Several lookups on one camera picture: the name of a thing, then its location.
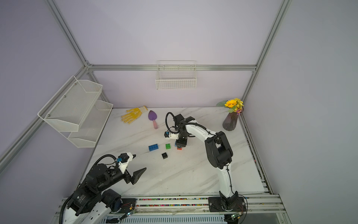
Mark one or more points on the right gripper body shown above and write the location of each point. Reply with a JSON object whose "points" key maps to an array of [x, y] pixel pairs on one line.
{"points": [[183, 138]]}

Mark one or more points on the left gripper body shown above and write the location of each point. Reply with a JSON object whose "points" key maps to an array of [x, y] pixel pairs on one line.
{"points": [[118, 176]]}

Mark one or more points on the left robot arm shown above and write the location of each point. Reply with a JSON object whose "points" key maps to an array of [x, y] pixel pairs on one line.
{"points": [[94, 199]]}

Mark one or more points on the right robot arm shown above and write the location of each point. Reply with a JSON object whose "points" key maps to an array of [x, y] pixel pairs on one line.
{"points": [[218, 150]]}

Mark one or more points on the dark blue lego brick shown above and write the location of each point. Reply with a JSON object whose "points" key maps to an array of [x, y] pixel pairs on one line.
{"points": [[153, 147]]}

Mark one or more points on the black lego brick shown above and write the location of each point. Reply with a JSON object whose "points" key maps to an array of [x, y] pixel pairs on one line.
{"points": [[164, 155]]}

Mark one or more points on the purple garden trowel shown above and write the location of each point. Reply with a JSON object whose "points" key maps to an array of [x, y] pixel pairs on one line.
{"points": [[153, 116]]}

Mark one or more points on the yellow work glove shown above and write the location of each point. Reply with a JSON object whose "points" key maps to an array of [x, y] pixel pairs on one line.
{"points": [[133, 114]]}

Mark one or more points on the dark glass vase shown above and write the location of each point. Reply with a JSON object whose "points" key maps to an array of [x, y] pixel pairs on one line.
{"points": [[230, 121]]}

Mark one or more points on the white mesh lower shelf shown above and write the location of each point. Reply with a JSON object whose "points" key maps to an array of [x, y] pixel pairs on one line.
{"points": [[90, 131]]}

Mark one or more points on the white mesh shelf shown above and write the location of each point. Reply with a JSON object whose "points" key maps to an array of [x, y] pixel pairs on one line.
{"points": [[90, 131], [68, 109]]}

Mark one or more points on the sunflower bouquet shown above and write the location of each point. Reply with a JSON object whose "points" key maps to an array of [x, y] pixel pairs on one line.
{"points": [[232, 106]]}

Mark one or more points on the white mesh upper shelf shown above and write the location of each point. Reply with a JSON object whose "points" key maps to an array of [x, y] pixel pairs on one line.
{"points": [[68, 109]]}

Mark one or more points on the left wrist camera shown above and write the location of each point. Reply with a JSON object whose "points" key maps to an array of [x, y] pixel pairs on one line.
{"points": [[122, 162]]}

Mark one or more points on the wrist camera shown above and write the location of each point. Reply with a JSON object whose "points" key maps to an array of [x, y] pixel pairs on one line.
{"points": [[122, 162], [170, 135]]}

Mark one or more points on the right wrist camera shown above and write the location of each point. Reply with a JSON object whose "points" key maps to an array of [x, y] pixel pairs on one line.
{"points": [[170, 135]]}

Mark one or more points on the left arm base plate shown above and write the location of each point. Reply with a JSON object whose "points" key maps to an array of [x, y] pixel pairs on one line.
{"points": [[127, 205]]}

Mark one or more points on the white wire wall basket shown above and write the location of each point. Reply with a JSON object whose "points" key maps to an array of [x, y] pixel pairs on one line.
{"points": [[176, 75]]}

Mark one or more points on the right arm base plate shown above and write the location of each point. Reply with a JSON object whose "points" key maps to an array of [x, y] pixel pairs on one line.
{"points": [[223, 204]]}

